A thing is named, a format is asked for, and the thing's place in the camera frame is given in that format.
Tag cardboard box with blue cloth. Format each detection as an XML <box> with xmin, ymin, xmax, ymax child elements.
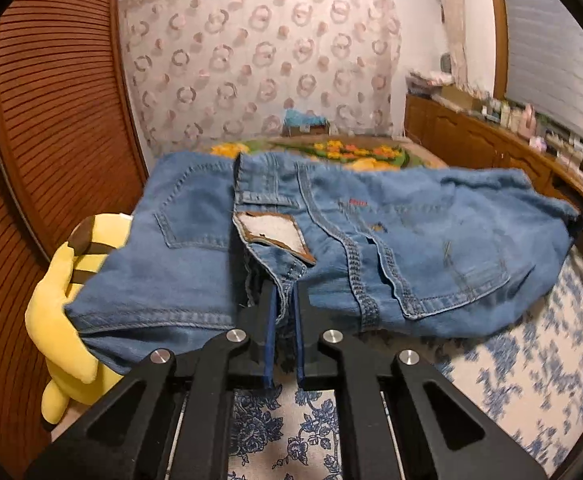
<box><xmin>282</xmin><ymin>108</ymin><xmax>329</xmax><ymax>136</ymax></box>

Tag cardboard box on dresser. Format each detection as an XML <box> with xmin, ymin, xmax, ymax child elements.
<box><xmin>440</xmin><ymin>84</ymin><xmax>482</xmax><ymax>112</ymax></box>

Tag blue denim jeans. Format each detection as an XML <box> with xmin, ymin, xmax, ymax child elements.
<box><xmin>64</xmin><ymin>152</ymin><xmax>577</xmax><ymax>374</ymax></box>

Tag brown wooden dresser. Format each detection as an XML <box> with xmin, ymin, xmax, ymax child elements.
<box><xmin>404</xmin><ymin>94</ymin><xmax>583</xmax><ymax>210</ymax></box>

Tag circle patterned sheer curtain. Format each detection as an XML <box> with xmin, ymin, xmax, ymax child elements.
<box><xmin>119</xmin><ymin>0</ymin><xmax>401</xmax><ymax>157</ymax></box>

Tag yellow plush toy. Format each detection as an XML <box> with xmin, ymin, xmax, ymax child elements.
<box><xmin>24</xmin><ymin>212</ymin><xmax>135</xmax><ymax>426</ymax></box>

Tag pink bottle on dresser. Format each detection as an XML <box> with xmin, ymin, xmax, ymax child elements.
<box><xmin>517</xmin><ymin>104</ymin><xmax>537</xmax><ymax>140</ymax></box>

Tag grey window blind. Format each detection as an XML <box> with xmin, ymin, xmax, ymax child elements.
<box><xmin>505</xmin><ymin>0</ymin><xmax>583</xmax><ymax>140</ymax></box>

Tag blue white floral quilt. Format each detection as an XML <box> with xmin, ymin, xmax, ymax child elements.
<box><xmin>227</xmin><ymin>250</ymin><xmax>583</xmax><ymax>479</ymax></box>

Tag floral fleece blanket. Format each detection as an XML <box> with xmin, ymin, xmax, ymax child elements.
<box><xmin>206</xmin><ymin>134</ymin><xmax>447</xmax><ymax>172</ymax></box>

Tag brown louvered wardrobe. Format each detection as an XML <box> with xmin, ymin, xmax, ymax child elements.
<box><xmin>0</xmin><ymin>0</ymin><xmax>147</xmax><ymax>479</ymax></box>

